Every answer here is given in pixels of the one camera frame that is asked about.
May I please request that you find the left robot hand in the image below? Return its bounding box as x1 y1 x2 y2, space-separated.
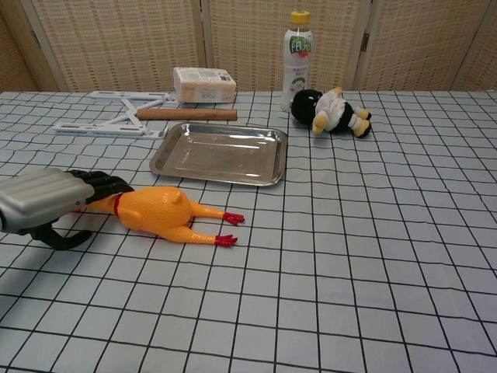
0 167 136 250

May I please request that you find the yellow rubber chicken toy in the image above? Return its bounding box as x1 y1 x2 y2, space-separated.
69 185 246 248

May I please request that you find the stainless steel tray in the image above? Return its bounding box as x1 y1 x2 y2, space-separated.
149 122 289 188

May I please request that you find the black and white plush toy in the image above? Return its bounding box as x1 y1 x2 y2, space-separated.
291 86 373 140

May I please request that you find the white folding laptop stand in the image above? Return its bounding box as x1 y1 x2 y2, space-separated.
53 90 180 140

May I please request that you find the wooden rolling pin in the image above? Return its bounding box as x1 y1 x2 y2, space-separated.
137 108 238 122

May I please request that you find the woven folding screen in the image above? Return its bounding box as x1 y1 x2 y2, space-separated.
0 0 497 93

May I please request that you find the white tissue pack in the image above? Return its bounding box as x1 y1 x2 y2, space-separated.
172 66 237 104

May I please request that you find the grid pattern tablecloth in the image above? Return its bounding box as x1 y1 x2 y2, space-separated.
0 89 497 373

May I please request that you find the white drink bottle yellow cap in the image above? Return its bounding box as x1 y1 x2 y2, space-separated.
280 10 314 112

